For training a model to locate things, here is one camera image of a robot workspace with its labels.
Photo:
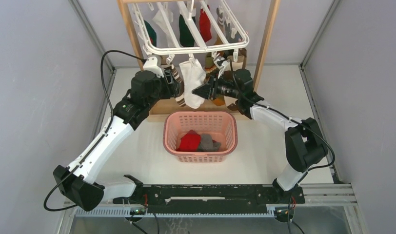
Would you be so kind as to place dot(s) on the pink plastic laundry basket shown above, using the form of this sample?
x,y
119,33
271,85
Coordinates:
x,y
220,125

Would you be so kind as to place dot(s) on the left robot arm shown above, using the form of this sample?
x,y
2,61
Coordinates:
x,y
77,181

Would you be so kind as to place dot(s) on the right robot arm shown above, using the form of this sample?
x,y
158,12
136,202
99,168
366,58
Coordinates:
x,y
304,144

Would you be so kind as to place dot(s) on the white sock front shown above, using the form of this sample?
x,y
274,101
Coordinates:
x,y
193,75

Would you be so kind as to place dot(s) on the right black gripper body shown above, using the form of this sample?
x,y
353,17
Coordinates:
x,y
225,88

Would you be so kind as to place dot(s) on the dark green reindeer sock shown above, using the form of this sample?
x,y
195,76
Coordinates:
x,y
151,32

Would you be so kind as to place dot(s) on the red fuzzy sock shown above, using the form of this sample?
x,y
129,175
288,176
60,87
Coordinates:
x,y
204,26
189,142

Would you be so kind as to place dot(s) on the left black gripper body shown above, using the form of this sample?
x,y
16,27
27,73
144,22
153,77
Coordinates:
x,y
168,91

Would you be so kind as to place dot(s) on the brown striped sock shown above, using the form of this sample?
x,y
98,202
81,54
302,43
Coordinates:
x,y
180,100

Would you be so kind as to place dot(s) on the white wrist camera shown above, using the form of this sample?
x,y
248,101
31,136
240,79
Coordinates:
x,y
153,64
221,63

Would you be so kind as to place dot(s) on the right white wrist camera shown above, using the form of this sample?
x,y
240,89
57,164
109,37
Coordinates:
x,y
221,63

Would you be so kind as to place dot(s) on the wooden hanger rack frame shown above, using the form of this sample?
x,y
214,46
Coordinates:
x,y
166,107

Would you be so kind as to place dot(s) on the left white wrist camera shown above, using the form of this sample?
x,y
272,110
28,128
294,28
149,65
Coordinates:
x,y
153,64

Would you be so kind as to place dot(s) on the grey sock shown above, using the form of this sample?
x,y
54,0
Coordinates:
x,y
207,144

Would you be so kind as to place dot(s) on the white sock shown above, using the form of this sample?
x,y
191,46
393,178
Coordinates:
x,y
158,19
193,75

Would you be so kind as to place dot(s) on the white plastic clip hanger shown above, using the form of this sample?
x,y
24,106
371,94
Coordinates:
x,y
140,39

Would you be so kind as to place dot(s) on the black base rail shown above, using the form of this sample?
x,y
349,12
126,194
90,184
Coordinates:
x,y
212,199

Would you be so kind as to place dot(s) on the olive striped sock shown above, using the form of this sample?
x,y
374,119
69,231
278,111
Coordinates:
x,y
210,68

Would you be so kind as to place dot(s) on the green dotted sock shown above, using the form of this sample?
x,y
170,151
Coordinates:
x,y
186,38

